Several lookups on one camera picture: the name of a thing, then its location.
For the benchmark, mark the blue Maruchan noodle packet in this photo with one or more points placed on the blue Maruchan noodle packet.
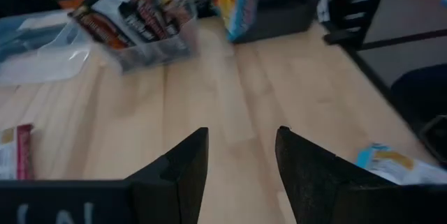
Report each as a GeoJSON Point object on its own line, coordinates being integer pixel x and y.
{"type": "Point", "coordinates": [252, 0]}
{"type": "Point", "coordinates": [228, 4]}
{"type": "Point", "coordinates": [394, 163]}

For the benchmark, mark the dark grey plastic bin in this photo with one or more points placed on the dark grey plastic bin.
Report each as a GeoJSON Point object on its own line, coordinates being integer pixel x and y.
{"type": "Point", "coordinates": [286, 14]}

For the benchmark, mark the clear plastic bin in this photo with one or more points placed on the clear plastic bin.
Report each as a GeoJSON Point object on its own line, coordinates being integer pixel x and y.
{"type": "Point", "coordinates": [157, 54]}
{"type": "Point", "coordinates": [45, 63]}

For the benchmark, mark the black aluminium table frame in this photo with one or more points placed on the black aluminium table frame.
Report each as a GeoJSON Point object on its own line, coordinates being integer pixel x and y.
{"type": "Point", "coordinates": [349, 18]}

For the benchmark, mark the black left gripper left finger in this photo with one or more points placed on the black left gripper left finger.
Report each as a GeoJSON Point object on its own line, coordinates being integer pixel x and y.
{"type": "Point", "coordinates": [181, 175]}

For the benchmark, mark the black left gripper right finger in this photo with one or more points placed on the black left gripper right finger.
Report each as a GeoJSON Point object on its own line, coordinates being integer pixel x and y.
{"type": "Point", "coordinates": [307, 175]}

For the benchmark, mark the black Maruchan noodle packet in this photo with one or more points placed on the black Maruchan noodle packet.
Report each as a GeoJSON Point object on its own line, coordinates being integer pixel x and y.
{"type": "Point", "coordinates": [111, 4]}
{"type": "Point", "coordinates": [164, 4]}
{"type": "Point", "coordinates": [101, 28]}
{"type": "Point", "coordinates": [139, 25]}

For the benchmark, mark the pink Maruchan noodle packet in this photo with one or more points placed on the pink Maruchan noodle packet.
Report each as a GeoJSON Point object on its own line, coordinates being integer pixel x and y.
{"type": "Point", "coordinates": [24, 150]}

